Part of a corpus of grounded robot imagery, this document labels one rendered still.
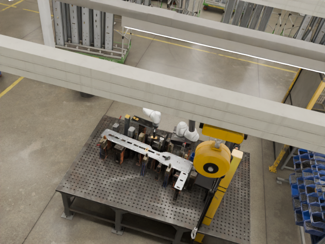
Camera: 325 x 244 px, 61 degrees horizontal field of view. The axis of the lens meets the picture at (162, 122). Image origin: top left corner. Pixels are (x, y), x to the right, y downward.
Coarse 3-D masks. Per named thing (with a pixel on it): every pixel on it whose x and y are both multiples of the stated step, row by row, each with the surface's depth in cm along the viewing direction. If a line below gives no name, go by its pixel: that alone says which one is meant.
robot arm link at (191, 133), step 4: (192, 124) 405; (188, 128) 420; (192, 128) 412; (184, 132) 430; (188, 132) 420; (192, 132) 418; (196, 132) 423; (184, 136) 433; (188, 136) 424; (192, 136) 420; (196, 136) 421; (192, 140) 425; (196, 140) 427
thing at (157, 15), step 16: (64, 0) 161; (80, 0) 159; (96, 0) 158; (112, 0) 162; (128, 16) 158; (144, 16) 156; (160, 16) 154; (176, 16) 156; (192, 16) 160; (208, 32) 153; (224, 32) 151; (240, 32) 151; (256, 32) 154; (272, 48) 151; (288, 48) 149; (304, 48) 147; (320, 48) 149
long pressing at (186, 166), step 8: (120, 136) 406; (120, 144) 395; (128, 144) 396; (136, 144) 398; (144, 144) 400; (144, 152) 389; (160, 152) 392; (168, 152) 394; (160, 160) 382; (168, 160) 384; (176, 160) 386; (184, 160) 388; (176, 168) 375; (184, 168) 377
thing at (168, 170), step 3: (168, 168) 367; (165, 171) 366; (168, 171) 364; (165, 174) 370; (168, 174) 368; (165, 177) 372; (168, 177) 379; (165, 180) 379; (165, 183) 382; (168, 183) 391; (162, 186) 386; (165, 186) 386
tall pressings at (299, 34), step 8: (304, 16) 921; (304, 24) 906; (312, 24) 930; (320, 24) 921; (296, 32) 953; (304, 32) 927; (320, 32) 911; (304, 40) 940; (312, 40) 956; (320, 40) 926
